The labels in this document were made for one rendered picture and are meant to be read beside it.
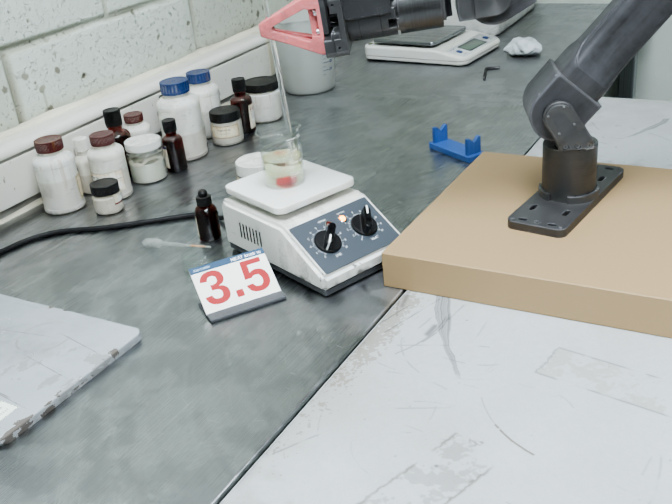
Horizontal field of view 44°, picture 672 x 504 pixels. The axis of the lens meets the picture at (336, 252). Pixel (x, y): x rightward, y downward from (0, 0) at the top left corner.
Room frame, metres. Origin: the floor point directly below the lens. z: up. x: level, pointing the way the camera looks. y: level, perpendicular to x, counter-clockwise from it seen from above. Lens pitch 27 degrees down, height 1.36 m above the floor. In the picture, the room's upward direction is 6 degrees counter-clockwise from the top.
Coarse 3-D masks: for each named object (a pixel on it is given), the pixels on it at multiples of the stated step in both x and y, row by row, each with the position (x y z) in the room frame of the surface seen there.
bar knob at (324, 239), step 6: (330, 228) 0.84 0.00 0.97; (318, 234) 0.85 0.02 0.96; (324, 234) 0.85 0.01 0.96; (330, 234) 0.83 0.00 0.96; (336, 234) 0.85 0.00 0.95; (318, 240) 0.84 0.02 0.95; (324, 240) 0.84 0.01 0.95; (330, 240) 0.82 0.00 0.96; (336, 240) 0.84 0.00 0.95; (318, 246) 0.83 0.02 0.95; (324, 246) 0.83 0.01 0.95; (330, 246) 0.82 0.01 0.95; (336, 246) 0.83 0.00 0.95; (330, 252) 0.83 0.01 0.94
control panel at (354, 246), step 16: (352, 208) 0.90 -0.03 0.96; (304, 224) 0.86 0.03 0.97; (320, 224) 0.87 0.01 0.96; (336, 224) 0.87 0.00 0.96; (384, 224) 0.88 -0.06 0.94; (304, 240) 0.84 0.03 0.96; (352, 240) 0.85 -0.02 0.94; (368, 240) 0.86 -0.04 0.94; (384, 240) 0.86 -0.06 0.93; (320, 256) 0.82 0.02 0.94; (336, 256) 0.83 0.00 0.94; (352, 256) 0.83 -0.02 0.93
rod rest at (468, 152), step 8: (432, 128) 1.24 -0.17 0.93; (440, 128) 1.24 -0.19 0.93; (440, 136) 1.24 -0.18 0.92; (432, 144) 1.23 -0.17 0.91; (440, 144) 1.23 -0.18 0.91; (448, 144) 1.22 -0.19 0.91; (456, 144) 1.22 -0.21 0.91; (464, 144) 1.22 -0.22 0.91; (472, 144) 1.17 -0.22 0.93; (480, 144) 1.18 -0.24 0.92; (440, 152) 1.22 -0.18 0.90; (448, 152) 1.20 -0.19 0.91; (456, 152) 1.18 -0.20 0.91; (464, 152) 1.18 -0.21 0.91; (472, 152) 1.17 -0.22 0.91; (480, 152) 1.17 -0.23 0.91; (464, 160) 1.16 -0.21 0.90; (472, 160) 1.16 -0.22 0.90
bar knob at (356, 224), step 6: (366, 210) 0.88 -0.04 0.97; (354, 216) 0.88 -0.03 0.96; (360, 216) 0.88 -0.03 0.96; (366, 216) 0.87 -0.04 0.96; (354, 222) 0.87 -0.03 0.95; (360, 222) 0.88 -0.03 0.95; (366, 222) 0.86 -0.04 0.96; (372, 222) 0.88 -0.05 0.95; (354, 228) 0.87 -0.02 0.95; (360, 228) 0.87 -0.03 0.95; (366, 228) 0.86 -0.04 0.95; (372, 228) 0.87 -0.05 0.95; (360, 234) 0.86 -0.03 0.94; (366, 234) 0.86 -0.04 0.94; (372, 234) 0.87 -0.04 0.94
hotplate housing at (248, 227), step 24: (240, 216) 0.92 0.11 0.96; (264, 216) 0.88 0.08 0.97; (288, 216) 0.88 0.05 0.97; (312, 216) 0.87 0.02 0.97; (384, 216) 0.90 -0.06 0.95; (240, 240) 0.92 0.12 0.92; (264, 240) 0.88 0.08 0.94; (288, 240) 0.84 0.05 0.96; (288, 264) 0.84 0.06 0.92; (312, 264) 0.81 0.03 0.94; (360, 264) 0.83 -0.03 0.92; (312, 288) 0.82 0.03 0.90; (336, 288) 0.81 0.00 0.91
